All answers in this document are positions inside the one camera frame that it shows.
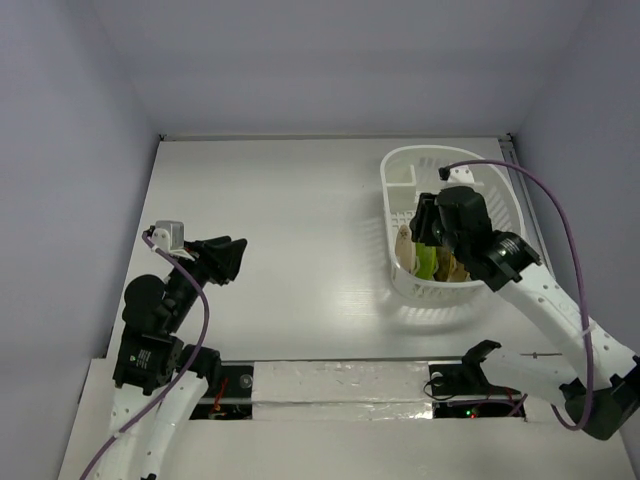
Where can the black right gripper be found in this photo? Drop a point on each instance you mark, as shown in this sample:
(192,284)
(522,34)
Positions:
(423,220)

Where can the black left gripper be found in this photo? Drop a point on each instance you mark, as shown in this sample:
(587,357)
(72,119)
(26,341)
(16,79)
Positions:
(224,264)

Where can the lime green plate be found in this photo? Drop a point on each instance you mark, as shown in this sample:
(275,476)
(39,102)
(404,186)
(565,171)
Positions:
(426,262)

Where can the cream plate with dark spot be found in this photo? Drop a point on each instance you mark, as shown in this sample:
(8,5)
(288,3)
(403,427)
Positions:
(405,250)

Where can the yellow patterned plate brown rim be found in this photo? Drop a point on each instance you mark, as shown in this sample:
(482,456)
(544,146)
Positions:
(445,263)

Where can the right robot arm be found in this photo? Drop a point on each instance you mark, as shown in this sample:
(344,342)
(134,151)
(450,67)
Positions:
(598,386)

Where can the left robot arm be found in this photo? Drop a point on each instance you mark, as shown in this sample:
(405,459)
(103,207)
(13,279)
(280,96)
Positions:
(158,378)

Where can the white plastic dish rack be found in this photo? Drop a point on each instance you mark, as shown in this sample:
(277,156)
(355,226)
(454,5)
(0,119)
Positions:
(407,172)

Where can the beige plate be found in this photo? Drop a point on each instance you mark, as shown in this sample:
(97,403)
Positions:
(457,272)

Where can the white foam block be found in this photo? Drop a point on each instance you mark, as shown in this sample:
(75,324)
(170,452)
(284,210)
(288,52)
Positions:
(340,391)

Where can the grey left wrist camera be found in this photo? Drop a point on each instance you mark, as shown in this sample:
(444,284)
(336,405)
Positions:
(167,236)

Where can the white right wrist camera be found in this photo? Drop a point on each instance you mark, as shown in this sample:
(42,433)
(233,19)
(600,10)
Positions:
(462,176)

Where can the aluminium rail right edge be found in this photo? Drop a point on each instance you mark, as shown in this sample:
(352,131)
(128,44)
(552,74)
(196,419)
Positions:
(519,185)

